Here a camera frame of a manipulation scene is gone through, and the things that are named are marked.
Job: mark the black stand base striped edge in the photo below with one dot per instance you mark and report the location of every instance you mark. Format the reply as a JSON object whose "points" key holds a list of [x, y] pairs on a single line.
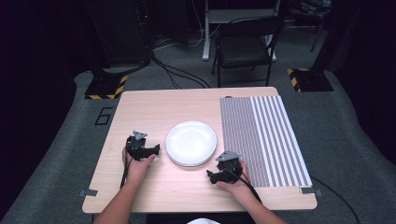
{"points": [[313, 80], [104, 87]]}

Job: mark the grey tape piece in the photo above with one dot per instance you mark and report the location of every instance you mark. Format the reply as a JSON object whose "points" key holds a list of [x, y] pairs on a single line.
{"points": [[88, 193], [311, 191]]}

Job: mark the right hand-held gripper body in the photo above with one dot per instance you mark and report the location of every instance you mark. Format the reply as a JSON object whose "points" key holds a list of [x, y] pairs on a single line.
{"points": [[225, 165]]}

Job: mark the white plate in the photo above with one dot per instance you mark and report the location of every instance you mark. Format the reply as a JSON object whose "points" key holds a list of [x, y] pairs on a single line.
{"points": [[191, 143]]}

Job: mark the person's right hand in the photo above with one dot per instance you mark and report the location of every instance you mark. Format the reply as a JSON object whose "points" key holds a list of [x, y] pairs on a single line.
{"points": [[241, 189]]}

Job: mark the black tape floor mark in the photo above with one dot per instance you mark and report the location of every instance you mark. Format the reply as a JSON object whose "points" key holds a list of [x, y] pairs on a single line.
{"points": [[104, 116]]}

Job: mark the striped woven placemat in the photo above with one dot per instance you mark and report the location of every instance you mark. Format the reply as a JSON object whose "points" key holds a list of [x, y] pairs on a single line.
{"points": [[264, 140]]}

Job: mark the person's left hand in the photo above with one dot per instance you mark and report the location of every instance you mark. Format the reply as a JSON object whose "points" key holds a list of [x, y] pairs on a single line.
{"points": [[135, 171]]}

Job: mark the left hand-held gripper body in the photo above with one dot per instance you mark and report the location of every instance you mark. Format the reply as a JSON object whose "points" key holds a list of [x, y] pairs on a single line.
{"points": [[137, 147]]}

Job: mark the white desk frame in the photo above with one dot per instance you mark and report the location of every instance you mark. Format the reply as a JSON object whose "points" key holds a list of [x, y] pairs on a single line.
{"points": [[206, 37]]}

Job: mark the black equipment cabinet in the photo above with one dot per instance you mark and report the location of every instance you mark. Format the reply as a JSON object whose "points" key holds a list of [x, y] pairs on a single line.
{"points": [[124, 31]]}

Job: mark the black folding chair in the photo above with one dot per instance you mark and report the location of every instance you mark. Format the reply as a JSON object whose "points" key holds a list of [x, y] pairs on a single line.
{"points": [[246, 46]]}

